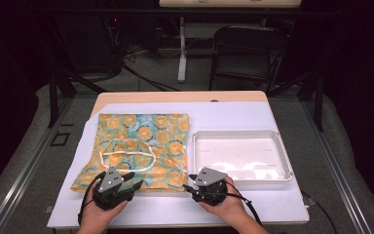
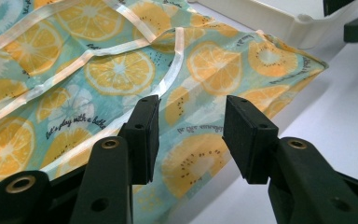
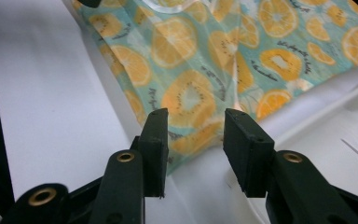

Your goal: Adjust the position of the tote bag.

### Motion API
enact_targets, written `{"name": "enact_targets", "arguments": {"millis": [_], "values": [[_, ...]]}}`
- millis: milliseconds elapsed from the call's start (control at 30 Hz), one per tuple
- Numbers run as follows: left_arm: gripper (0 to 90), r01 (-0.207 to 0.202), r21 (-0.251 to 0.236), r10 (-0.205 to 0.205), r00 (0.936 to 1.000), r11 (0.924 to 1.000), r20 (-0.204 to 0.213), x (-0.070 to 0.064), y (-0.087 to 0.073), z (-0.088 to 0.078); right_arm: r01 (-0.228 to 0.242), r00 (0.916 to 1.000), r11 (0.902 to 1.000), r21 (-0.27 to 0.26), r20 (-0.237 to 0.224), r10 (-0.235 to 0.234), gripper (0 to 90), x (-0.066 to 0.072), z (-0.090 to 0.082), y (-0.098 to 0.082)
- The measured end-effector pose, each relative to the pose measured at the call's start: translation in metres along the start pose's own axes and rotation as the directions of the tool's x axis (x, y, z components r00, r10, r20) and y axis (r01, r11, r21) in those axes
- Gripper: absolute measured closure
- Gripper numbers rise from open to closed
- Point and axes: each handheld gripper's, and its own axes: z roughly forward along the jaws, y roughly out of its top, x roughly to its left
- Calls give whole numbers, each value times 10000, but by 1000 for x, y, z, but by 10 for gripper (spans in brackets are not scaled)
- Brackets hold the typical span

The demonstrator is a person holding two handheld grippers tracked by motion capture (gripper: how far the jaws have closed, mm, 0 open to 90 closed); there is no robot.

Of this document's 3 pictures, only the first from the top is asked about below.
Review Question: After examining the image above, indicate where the white table leg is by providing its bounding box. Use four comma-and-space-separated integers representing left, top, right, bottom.
177, 16, 188, 84

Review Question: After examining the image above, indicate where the black metal stand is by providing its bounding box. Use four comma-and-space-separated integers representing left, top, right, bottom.
47, 62, 109, 129
267, 62, 326, 133

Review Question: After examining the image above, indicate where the aluminium floor rail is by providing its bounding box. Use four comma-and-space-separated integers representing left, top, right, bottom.
300, 97, 374, 234
0, 97, 76, 234

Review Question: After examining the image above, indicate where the lemon print cloth bag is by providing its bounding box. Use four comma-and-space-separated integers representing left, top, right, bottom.
70, 112, 190, 193

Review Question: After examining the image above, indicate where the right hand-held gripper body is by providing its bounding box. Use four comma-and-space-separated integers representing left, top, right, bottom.
193, 167, 229, 207

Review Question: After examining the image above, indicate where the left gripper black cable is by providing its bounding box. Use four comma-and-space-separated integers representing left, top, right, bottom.
77, 171, 107, 226

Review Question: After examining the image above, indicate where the black floor cable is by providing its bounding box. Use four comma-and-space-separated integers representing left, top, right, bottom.
122, 62, 181, 93

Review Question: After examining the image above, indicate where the white plastic tray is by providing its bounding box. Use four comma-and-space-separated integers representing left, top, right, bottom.
192, 130, 295, 187

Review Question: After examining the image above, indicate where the person's left hand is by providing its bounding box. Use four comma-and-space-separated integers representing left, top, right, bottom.
77, 189, 130, 229

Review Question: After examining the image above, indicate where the black cable with plug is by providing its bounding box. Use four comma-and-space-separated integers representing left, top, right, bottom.
301, 190, 339, 234

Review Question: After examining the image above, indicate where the person's right hand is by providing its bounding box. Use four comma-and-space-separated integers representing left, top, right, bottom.
198, 175, 256, 227

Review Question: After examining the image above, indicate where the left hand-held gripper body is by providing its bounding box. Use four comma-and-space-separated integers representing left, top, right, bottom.
93, 166, 134, 211

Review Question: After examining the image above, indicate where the black folding chair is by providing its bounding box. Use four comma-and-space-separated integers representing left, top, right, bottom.
208, 24, 290, 96

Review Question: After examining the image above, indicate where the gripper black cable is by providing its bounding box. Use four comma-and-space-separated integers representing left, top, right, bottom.
77, 171, 107, 226
183, 181, 263, 226

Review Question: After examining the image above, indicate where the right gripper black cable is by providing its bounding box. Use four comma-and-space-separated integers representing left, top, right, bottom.
183, 181, 263, 226

